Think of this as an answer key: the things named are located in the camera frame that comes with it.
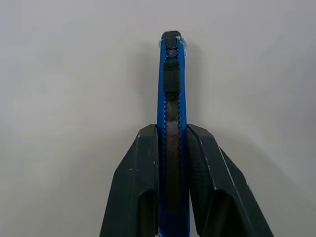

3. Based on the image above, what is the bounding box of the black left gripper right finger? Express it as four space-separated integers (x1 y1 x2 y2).
186 124 274 237

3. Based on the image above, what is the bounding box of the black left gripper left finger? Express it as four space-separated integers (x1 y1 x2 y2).
100 124 160 237

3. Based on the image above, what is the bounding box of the blue pen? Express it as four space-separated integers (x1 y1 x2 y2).
156 30 193 237

